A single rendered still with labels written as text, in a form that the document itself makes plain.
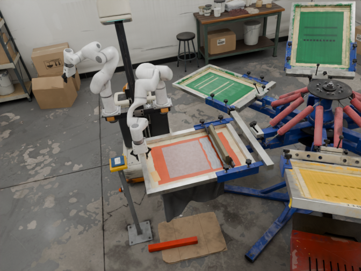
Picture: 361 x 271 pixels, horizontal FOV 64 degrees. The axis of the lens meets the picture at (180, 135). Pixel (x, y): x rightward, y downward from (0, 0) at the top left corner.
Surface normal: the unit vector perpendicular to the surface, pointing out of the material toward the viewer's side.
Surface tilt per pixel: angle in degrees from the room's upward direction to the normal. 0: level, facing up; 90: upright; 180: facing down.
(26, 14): 90
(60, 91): 90
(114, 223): 0
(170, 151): 0
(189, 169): 0
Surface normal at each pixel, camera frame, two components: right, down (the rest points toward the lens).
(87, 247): -0.09, -0.78
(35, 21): 0.23, 0.59
